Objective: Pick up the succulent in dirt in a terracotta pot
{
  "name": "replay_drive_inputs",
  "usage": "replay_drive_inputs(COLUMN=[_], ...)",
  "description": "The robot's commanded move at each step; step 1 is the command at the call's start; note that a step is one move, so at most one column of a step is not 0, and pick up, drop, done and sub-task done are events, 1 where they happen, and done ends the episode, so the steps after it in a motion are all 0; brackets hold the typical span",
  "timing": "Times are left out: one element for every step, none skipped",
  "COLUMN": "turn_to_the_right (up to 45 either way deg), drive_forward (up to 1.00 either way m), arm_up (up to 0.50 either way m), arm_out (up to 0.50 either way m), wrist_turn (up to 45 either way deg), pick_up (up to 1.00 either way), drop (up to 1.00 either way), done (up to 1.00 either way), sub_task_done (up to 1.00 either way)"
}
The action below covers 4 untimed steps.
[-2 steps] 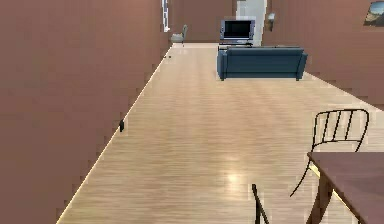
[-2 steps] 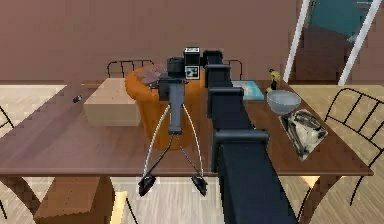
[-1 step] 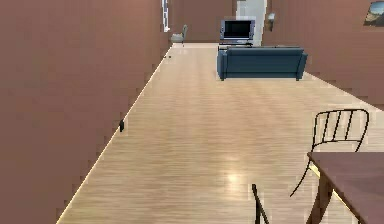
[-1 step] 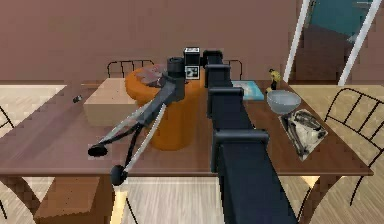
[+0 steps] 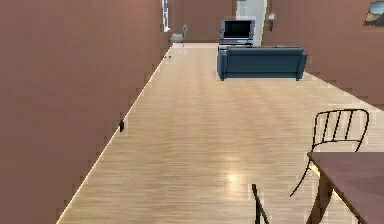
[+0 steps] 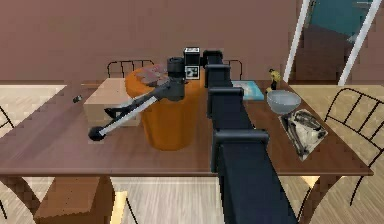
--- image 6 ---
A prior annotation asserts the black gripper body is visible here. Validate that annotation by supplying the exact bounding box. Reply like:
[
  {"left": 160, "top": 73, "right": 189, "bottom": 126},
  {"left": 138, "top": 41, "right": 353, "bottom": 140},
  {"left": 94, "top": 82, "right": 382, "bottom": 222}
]
[{"left": 154, "top": 56, "right": 187, "bottom": 102}]

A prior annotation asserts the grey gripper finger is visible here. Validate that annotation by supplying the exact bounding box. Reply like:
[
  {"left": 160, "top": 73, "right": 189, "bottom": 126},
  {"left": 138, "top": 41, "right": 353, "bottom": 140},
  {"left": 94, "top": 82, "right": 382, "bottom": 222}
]
[
  {"left": 103, "top": 88, "right": 161, "bottom": 120},
  {"left": 87, "top": 94, "right": 159, "bottom": 142}
]

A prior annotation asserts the succulent in terracotta pot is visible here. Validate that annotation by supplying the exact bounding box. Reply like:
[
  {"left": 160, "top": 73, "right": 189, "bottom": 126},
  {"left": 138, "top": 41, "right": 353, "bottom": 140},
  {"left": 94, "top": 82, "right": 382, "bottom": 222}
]
[{"left": 124, "top": 64, "right": 206, "bottom": 152}]

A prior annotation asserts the beige cardboard box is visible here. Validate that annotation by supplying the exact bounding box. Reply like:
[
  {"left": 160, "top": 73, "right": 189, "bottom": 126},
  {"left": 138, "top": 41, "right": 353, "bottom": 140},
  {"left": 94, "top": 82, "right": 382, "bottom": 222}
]
[{"left": 83, "top": 77, "right": 142, "bottom": 128}]

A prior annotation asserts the brown wooden table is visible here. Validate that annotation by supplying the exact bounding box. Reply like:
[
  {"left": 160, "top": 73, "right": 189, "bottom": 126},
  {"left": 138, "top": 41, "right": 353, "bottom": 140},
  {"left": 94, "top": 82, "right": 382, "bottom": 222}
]
[{"left": 0, "top": 79, "right": 374, "bottom": 224}]

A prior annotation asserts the teal book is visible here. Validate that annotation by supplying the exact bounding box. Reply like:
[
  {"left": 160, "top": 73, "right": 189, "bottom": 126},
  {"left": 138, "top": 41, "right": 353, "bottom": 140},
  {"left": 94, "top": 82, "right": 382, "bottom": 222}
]
[{"left": 231, "top": 80, "right": 265, "bottom": 102}]

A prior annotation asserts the yellow and black figurine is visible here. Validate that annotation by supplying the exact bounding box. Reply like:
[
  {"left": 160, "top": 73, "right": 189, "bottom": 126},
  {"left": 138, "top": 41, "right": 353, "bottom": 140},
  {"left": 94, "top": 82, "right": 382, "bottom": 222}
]
[{"left": 265, "top": 68, "right": 282, "bottom": 94}]

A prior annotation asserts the grey bowl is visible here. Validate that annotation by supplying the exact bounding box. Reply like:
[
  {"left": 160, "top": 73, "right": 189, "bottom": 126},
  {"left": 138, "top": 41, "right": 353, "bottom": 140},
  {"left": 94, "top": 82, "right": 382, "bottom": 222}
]
[{"left": 266, "top": 89, "right": 302, "bottom": 116}]

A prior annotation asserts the black wire chair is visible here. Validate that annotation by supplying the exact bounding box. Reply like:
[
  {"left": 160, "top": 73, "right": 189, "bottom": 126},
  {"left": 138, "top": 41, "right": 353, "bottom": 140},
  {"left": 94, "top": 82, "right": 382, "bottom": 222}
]
[
  {"left": 227, "top": 59, "right": 244, "bottom": 81},
  {"left": 106, "top": 59, "right": 155, "bottom": 80},
  {"left": 0, "top": 105, "right": 16, "bottom": 221},
  {"left": 295, "top": 87, "right": 384, "bottom": 222}
]

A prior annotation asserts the white door frame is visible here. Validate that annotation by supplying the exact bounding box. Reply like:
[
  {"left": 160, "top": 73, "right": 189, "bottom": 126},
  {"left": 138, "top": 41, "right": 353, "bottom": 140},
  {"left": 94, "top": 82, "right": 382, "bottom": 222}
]
[{"left": 282, "top": 0, "right": 383, "bottom": 87}]

